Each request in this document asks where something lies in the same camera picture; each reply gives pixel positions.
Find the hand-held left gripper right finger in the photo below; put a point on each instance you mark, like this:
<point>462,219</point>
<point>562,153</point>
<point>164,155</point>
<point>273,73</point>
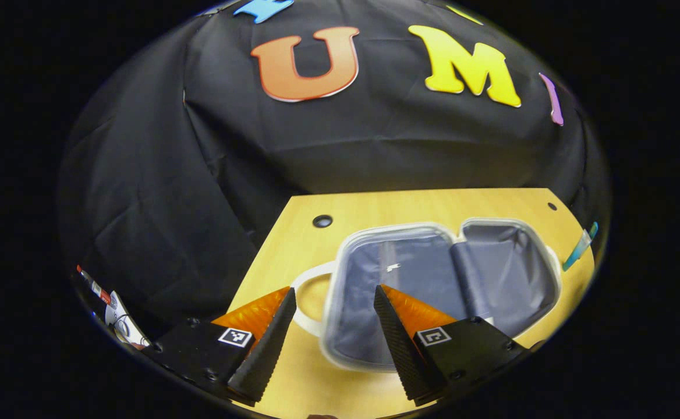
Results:
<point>401,349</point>

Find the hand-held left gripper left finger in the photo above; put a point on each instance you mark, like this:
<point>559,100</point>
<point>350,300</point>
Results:
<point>267,355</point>

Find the blue cap bottle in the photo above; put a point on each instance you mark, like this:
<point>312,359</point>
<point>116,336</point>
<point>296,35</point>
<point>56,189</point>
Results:
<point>578,247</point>

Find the printed white paper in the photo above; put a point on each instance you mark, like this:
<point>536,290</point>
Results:
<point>123,323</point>

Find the red white strip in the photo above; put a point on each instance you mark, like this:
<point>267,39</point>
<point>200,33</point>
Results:
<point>94,286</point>

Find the black backdrop cloth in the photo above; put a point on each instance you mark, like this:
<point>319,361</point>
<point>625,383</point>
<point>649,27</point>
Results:
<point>375,145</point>

